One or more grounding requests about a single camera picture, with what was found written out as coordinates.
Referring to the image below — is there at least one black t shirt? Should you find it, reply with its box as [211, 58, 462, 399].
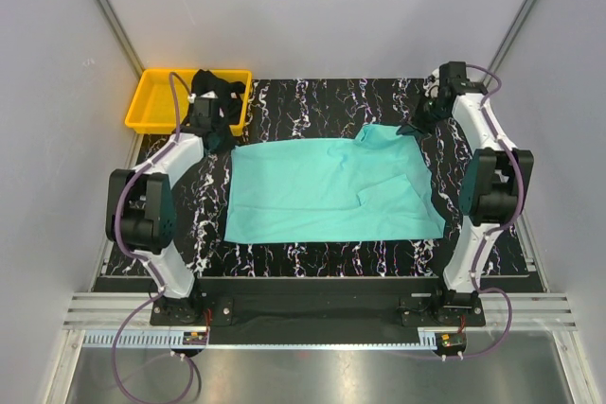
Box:
[191, 69, 252, 136]

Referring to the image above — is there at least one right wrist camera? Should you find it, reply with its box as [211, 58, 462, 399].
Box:
[422, 69, 440, 99]

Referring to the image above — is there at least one aluminium frame rail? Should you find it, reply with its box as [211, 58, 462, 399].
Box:
[64, 292, 577, 331]

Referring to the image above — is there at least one yellow plastic bin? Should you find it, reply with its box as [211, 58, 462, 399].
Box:
[124, 68, 253, 137]

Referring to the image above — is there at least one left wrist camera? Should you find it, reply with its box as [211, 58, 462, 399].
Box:
[187, 91, 223, 130]

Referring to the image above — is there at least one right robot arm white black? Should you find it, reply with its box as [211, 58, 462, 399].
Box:
[398, 61, 534, 326]

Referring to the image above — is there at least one teal t shirt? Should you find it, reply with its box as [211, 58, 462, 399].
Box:
[224, 124, 445, 244]

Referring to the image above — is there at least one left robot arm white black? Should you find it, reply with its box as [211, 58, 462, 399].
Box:
[106, 109, 234, 325]

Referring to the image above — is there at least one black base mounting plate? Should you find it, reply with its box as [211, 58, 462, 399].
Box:
[151, 277, 486, 347]

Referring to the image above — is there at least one left small circuit board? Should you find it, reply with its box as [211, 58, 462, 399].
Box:
[183, 331, 208, 345]

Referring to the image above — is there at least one black marble pattern mat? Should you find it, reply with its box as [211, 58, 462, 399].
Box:
[101, 77, 529, 278]

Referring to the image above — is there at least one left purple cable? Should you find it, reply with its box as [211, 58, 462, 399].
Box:
[111, 71, 203, 403]

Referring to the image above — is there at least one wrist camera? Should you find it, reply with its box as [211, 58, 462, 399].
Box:
[187, 91, 223, 130]
[422, 69, 440, 99]

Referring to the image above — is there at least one small circuit board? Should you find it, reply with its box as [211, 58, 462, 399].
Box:
[437, 332, 467, 355]
[183, 331, 208, 345]

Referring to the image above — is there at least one right small circuit board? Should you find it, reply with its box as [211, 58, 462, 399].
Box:
[437, 332, 467, 355]

